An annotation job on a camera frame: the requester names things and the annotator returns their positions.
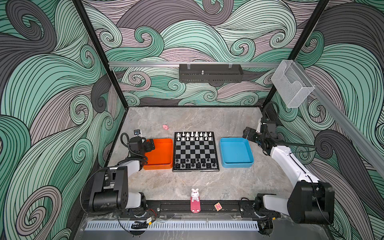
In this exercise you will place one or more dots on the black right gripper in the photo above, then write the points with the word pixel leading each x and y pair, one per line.
pixel 253 132

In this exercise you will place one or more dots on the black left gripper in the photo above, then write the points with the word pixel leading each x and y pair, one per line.
pixel 146 144

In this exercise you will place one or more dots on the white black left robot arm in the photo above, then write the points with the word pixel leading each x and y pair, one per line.
pixel 110 188

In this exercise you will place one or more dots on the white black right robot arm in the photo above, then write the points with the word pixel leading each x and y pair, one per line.
pixel 311 201

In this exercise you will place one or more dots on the black white chess board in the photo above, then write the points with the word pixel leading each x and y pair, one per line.
pixel 195 152

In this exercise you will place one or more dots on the orange plastic tray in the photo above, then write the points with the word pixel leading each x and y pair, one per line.
pixel 161 158

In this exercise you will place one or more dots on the blue plastic tray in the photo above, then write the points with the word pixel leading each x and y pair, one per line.
pixel 236 153

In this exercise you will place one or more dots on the white rabbit figurine pink stand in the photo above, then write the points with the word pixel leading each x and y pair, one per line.
pixel 195 201

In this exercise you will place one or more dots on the small orange letter block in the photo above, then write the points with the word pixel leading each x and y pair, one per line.
pixel 218 206

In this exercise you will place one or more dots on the clear acrylic wall holder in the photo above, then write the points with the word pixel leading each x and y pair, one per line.
pixel 292 83

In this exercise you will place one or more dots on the black perforated wall shelf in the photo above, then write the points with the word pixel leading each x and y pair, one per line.
pixel 212 74

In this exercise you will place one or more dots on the silver aluminium rail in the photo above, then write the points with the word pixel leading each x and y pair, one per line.
pixel 166 64

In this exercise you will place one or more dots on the white slotted cable duct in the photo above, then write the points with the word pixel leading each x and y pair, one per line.
pixel 175 226

